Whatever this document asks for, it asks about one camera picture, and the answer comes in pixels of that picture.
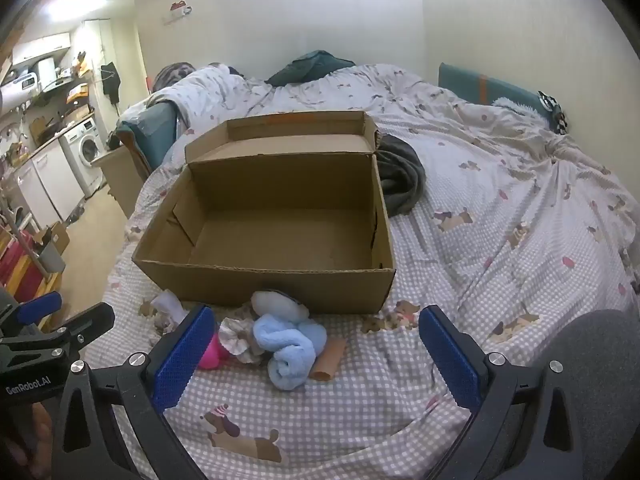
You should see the white printed duvet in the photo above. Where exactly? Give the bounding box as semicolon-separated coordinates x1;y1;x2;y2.
117;62;501;161

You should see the black hanging garment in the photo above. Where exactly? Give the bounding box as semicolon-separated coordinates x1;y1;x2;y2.
100;61;122;106

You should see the teal bed end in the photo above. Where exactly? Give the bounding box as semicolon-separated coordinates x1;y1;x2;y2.
116;102;178;171

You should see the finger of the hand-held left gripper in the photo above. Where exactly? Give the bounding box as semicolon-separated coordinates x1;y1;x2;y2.
10;291;63;328
30;302;116;356

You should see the brown cardboard tube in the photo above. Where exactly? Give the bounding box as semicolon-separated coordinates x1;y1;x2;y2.
308;337;348;381

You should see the teal pillow with orange stripe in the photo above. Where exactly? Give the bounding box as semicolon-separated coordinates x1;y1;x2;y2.
437;62;568;133

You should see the white water heater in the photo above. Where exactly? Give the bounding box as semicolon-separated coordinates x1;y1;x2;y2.
0;84;37;112

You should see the person's left hand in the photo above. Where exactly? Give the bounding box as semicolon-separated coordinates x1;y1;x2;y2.
0;400;53;480

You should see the dark grey cloth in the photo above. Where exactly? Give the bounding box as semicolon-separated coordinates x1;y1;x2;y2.
375;134;427;218

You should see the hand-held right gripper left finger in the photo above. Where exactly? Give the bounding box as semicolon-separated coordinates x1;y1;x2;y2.
50;304;216;480

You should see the pink silicone toy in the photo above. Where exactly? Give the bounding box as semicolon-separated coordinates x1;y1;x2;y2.
197;332;231;372

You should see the white fluffy cloth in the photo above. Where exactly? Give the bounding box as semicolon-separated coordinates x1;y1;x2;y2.
492;95;547;117

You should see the white and blue plush toy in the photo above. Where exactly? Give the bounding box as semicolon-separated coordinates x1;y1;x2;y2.
250;289;311;326

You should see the white sock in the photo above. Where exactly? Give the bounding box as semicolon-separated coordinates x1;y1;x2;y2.
150;292;191;331

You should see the beige wooden nightstand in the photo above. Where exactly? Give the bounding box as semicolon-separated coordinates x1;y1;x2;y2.
91;149;151;218

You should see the white washing machine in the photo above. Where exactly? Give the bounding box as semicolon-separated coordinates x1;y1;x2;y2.
60;119;108;198

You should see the cream frilly scrunchie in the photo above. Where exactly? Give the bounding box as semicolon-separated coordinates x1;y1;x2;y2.
220;317;263;365

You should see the small cardboard box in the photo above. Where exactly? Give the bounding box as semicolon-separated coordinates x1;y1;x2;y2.
47;221;71;253

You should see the black and white checkered item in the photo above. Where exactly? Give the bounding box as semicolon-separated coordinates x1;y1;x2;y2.
537;90;571;136

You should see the red case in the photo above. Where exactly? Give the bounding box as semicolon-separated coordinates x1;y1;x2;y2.
0;240;46;301

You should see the grey striped cushion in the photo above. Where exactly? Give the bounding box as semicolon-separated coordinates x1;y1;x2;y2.
152;61;196;92

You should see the red and white wall decoration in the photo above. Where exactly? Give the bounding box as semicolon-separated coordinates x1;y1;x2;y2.
162;0;193;25

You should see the grey bin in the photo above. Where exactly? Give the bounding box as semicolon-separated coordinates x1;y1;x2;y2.
37;240;67;274

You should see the white floor cabinet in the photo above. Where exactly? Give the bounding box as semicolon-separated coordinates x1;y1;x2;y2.
15;147;86;223

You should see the dark teal cushion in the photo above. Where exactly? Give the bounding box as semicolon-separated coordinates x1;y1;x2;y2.
265;50;358;86

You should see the plush doll with blue limbs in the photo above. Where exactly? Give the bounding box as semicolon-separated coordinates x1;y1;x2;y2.
252;312;328;392

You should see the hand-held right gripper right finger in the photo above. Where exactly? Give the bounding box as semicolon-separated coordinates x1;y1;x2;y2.
419;304;593;480

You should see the brown cardboard box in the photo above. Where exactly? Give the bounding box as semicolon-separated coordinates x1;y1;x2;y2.
131;110;397;316

